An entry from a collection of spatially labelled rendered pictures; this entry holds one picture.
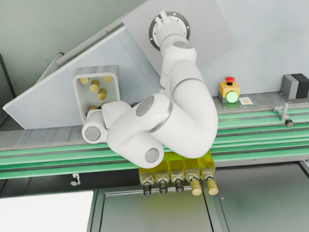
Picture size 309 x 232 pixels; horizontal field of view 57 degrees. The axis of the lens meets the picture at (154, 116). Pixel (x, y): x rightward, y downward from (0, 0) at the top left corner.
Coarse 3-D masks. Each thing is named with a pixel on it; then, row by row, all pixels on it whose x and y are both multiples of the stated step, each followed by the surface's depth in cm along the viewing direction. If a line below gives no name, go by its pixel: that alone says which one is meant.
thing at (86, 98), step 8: (112, 80) 118; (80, 88) 116; (88, 88) 119; (104, 88) 120; (112, 88) 120; (80, 96) 115; (88, 96) 121; (96, 96) 121; (112, 96) 122; (80, 104) 115; (88, 104) 123; (96, 104) 123; (80, 112) 117
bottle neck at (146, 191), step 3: (147, 180) 104; (144, 183) 103; (147, 183) 103; (150, 183) 104; (144, 186) 102; (147, 186) 101; (150, 186) 102; (144, 189) 101; (147, 189) 100; (150, 189) 101; (144, 192) 101; (147, 192) 102; (150, 192) 101; (147, 195) 101
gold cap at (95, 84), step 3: (93, 81) 116; (96, 81) 116; (93, 84) 114; (96, 84) 114; (99, 84) 118; (90, 87) 114; (93, 87) 114; (96, 87) 114; (93, 90) 115; (96, 90) 115
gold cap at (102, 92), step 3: (99, 90) 119; (102, 90) 118; (105, 90) 119; (99, 93) 116; (102, 93) 116; (105, 93) 118; (99, 96) 116; (102, 96) 116; (105, 96) 117; (99, 99) 117; (102, 99) 117
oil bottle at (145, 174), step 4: (140, 168) 107; (144, 168) 107; (148, 168) 107; (152, 168) 107; (140, 172) 106; (144, 172) 106; (148, 172) 105; (152, 172) 105; (140, 176) 105; (144, 176) 104; (148, 176) 104; (152, 176) 105; (140, 180) 105; (144, 180) 104; (152, 180) 105; (152, 184) 106
